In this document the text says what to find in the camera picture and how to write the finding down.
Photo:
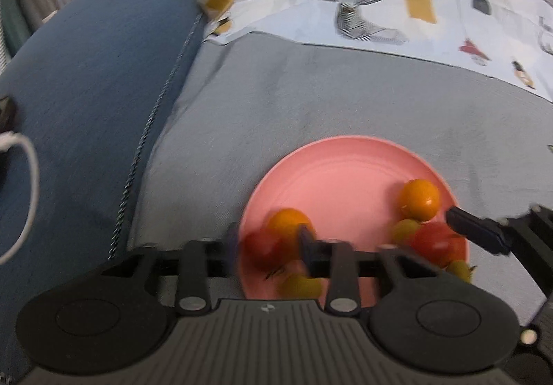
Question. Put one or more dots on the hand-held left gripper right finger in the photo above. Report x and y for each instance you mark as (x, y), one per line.
(306, 249)

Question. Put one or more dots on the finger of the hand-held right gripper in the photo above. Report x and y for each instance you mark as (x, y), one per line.
(475, 229)

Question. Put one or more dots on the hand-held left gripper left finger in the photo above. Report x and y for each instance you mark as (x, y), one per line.
(233, 249)

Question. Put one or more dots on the red cherry tomato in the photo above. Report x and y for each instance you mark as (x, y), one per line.
(263, 249)
(432, 242)

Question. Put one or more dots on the orange tomato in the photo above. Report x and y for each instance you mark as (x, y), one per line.
(287, 220)
(419, 199)

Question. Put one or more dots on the orange kumquat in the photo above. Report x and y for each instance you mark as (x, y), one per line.
(298, 285)

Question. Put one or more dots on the small yellow round fruit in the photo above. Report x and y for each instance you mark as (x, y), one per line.
(460, 270)

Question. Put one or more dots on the pink plate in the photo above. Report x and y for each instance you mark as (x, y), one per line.
(337, 186)

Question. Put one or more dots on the yellow-green round fruit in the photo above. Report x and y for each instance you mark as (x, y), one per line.
(404, 231)

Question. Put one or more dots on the grey sofa cover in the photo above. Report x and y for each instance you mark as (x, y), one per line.
(259, 108)

